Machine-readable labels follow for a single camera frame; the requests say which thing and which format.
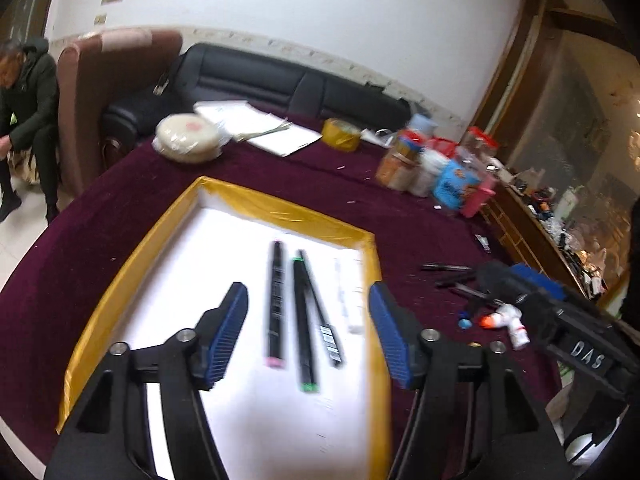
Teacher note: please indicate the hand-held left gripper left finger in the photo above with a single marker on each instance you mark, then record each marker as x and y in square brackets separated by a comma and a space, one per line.
[227, 340]

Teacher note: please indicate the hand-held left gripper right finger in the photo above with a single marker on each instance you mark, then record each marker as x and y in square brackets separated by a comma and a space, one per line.
[392, 340]

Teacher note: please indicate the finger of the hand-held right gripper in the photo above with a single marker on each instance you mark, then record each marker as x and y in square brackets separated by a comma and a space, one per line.
[537, 277]
[497, 280]

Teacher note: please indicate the black pen with clip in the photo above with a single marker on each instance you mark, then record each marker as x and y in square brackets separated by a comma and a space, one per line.
[472, 294]

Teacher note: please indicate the white tray with yellow rim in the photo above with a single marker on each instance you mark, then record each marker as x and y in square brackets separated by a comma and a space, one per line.
[225, 240]

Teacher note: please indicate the small white bottle orange cap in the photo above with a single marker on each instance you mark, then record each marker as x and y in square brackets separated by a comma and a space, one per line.
[502, 316]

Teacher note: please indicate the wooden sideboard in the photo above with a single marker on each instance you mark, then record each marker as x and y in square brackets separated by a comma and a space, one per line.
[525, 240]

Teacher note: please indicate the pile of small clutter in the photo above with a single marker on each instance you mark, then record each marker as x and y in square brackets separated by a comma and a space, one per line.
[565, 240]

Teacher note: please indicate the small blue cap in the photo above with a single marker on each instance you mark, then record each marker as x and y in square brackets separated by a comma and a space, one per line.
[466, 320]

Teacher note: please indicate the white pen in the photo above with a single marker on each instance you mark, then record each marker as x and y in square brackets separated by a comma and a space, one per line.
[350, 305]

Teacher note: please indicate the black marker with pink end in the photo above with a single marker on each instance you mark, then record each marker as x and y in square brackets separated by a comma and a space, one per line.
[275, 305]

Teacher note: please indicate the small white tube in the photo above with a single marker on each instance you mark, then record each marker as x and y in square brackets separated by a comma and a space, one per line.
[519, 335]

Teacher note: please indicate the black pen with barcode label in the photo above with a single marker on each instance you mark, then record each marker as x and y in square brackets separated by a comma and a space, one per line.
[327, 335]

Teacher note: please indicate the black marker with green ends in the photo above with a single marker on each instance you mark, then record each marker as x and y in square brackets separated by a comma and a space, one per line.
[304, 320]

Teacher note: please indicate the white plastic container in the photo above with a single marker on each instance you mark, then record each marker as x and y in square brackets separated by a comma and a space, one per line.
[569, 202]

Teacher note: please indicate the large jar with blue label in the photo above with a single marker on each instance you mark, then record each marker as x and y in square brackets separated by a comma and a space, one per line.
[455, 185]

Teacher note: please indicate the white plastic jar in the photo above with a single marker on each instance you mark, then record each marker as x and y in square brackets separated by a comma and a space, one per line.
[429, 172]

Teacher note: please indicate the clear plastic jar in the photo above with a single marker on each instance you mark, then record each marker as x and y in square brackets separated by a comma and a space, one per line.
[394, 172]

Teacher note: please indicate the small jar with red lid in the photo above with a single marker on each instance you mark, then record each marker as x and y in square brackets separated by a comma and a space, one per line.
[411, 142]

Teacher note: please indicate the maroon tablecloth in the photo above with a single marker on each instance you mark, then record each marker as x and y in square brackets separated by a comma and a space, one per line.
[125, 200]

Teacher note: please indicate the round white wrapped package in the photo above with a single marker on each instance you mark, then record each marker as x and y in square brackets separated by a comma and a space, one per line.
[187, 135]

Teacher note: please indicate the yellow tape roll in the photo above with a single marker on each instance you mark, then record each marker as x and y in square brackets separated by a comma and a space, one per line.
[341, 135]

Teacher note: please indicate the stack of white papers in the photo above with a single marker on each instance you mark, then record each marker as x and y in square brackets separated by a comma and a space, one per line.
[270, 132]

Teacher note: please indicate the black leather sofa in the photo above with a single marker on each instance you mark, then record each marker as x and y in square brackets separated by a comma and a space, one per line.
[250, 75]

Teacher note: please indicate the brown armchair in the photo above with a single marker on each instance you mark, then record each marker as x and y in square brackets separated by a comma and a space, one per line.
[85, 110]

